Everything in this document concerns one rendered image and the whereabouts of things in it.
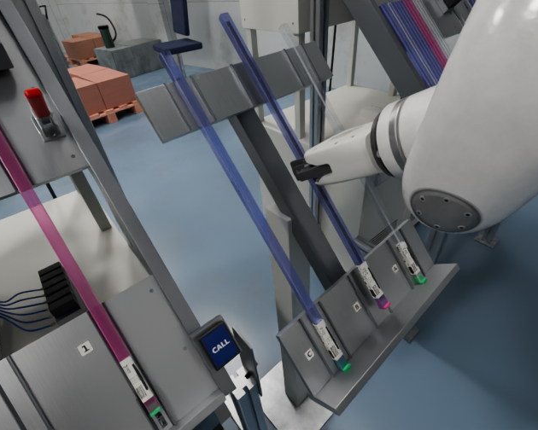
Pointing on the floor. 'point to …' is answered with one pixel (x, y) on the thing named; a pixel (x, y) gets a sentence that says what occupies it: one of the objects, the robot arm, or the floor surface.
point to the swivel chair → (179, 13)
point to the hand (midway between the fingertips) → (307, 165)
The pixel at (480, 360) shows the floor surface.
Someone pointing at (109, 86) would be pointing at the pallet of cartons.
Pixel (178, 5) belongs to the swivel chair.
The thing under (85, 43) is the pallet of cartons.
